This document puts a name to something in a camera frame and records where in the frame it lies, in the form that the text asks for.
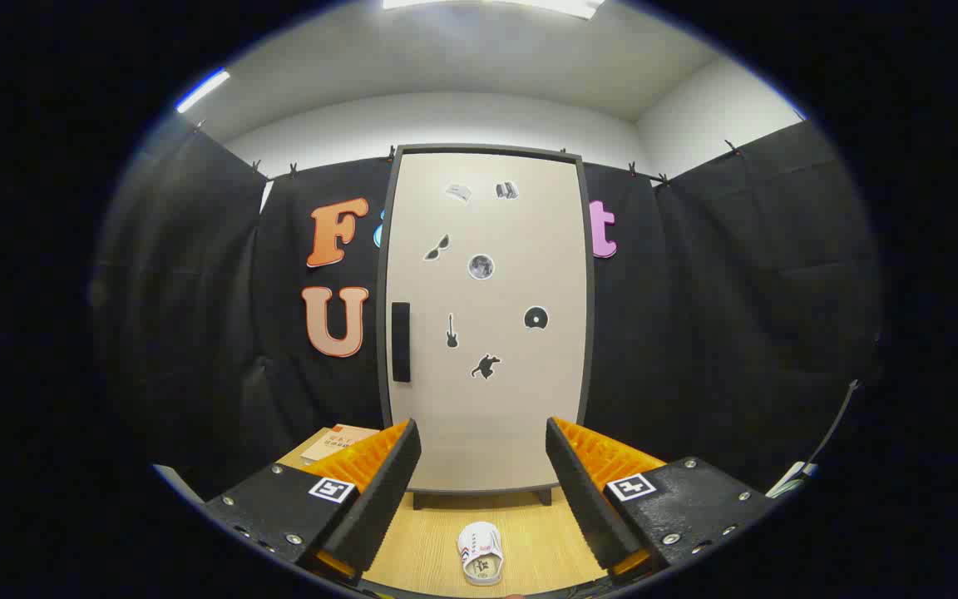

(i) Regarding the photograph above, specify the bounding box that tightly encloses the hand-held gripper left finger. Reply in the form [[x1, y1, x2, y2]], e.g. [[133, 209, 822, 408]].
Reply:
[[203, 418, 422, 583]]

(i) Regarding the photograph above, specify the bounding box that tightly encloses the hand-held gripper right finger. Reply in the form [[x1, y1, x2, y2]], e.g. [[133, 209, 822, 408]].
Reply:
[[546, 416, 779, 582]]

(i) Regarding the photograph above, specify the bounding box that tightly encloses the white canvas shoe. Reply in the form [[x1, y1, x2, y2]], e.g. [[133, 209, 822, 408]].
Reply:
[[457, 522, 505, 587]]

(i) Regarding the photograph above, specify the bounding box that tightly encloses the black door handle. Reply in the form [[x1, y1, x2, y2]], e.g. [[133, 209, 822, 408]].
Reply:
[[392, 302, 411, 383]]

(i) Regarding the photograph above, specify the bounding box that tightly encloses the grey shoe cabinet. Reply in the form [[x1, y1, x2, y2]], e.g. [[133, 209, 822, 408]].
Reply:
[[375, 143, 596, 510]]

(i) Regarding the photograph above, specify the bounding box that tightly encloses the beige orange cover book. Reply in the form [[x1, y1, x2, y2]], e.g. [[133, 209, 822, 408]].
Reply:
[[300, 424, 380, 465]]

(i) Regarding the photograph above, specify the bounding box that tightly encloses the black backdrop cloth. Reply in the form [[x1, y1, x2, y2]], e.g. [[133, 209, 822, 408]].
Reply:
[[92, 116, 883, 500]]

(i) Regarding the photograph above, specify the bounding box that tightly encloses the white green object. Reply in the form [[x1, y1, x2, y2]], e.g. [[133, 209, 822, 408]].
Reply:
[[766, 462, 818, 500]]

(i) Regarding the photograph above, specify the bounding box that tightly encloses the narrow ceiling light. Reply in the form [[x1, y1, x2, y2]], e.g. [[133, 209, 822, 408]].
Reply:
[[176, 70, 231, 114]]

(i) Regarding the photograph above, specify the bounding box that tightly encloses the long ceiling light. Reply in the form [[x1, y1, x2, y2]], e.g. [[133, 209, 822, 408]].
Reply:
[[383, 0, 605, 19]]

